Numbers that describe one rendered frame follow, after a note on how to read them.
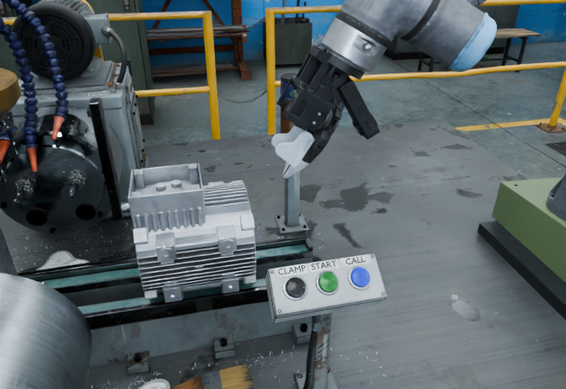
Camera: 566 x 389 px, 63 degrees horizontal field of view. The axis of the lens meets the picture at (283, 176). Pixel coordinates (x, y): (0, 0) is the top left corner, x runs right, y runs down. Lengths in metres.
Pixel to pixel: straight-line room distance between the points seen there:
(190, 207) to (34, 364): 0.34
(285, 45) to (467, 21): 4.83
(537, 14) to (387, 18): 6.94
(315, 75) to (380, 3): 0.13
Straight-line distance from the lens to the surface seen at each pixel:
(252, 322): 0.95
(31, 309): 0.64
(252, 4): 5.85
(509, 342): 1.08
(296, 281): 0.69
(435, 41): 0.73
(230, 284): 0.84
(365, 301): 0.71
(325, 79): 0.72
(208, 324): 0.94
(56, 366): 0.62
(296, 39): 5.53
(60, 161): 1.06
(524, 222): 1.28
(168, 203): 0.79
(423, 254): 1.23
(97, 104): 0.90
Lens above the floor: 1.53
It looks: 29 degrees down
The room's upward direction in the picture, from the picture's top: straight up
